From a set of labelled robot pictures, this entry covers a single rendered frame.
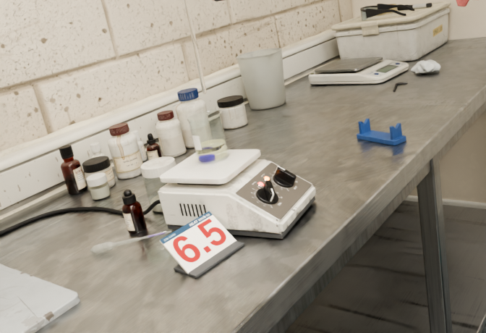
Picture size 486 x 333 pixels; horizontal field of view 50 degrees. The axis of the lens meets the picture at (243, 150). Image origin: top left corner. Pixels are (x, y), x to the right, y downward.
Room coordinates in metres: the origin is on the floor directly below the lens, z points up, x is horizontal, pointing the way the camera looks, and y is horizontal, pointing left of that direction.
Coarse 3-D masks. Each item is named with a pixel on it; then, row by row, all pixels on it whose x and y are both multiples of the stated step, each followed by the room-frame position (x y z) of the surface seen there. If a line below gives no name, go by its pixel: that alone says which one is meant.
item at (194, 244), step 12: (192, 228) 0.64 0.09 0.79; (204, 228) 0.65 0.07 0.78; (216, 228) 0.65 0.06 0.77; (180, 240) 0.62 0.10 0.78; (192, 240) 0.63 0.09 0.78; (204, 240) 0.63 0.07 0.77; (216, 240) 0.64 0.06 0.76; (228, 240) 0.64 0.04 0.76; (180, 252) 0.61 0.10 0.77; (192, 252) 0.61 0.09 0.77; (204, 252) 0.61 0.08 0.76
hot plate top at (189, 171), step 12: (192, 156) 0.80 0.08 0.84; (228, 156) 0.76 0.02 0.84; (240, 156) 0.75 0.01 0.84; (252, 156) 0.74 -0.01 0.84; (180, 168) 0.75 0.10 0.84; (192, 168) 0.74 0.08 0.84; (204, 168) 0.73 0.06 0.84; (216, 168) 0.72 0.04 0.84; (228, 168) 0.71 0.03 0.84; (240, 168) 0.70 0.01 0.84; (168, 180) 0.72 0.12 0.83; (180, 180) 0.71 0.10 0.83; (192, 180) 0.69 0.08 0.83; (204, 180) 0.68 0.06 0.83; (216, 180) 0.67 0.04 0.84; (228, 180) 0.67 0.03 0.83
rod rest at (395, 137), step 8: (368, 120) 0.99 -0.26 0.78; (360, 128) 0.98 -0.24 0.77; (368, 128) 0.99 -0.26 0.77; (392, 128) 0.91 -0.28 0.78; (400, 128) 0.92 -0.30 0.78; (360, 136) 0.98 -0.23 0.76; (368, 136) 0.96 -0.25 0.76; (376, 136) 0.95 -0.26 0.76; (384, 136) 0.94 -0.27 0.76; (392, 136) 0.91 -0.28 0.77; (400, 136) 0.92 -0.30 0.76; (392, 144) 0.91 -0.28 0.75
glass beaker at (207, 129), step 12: (192, 120) 0.75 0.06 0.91; (204, 120) 0.74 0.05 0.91; (216, 120) 0.75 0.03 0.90; (192, 132) 0.75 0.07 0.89; (204, 132) 0.74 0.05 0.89; (216, 132) 0.75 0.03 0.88; (204, 144) 0.74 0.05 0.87; (216, 144) 0.74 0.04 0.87; (204, 156) 0.74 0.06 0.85; (216, 156) 0.74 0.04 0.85
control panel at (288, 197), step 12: (264, 168) 0.74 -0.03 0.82; (252, 180) 0.70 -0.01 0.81; (264, 180) 0.71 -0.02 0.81; (300, 180) 0.73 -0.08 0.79; (240, 192) 0.67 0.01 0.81; (252, 192) 0.67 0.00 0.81; (276, 192) 0.69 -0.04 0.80; (288, 192) 0.69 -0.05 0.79; (300, 192) 0.70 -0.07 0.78; (264, 204) 0.65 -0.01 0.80; (276, 204) 0.66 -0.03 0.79; (288, 204) 0.66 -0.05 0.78; (276, 216) 0.63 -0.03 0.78
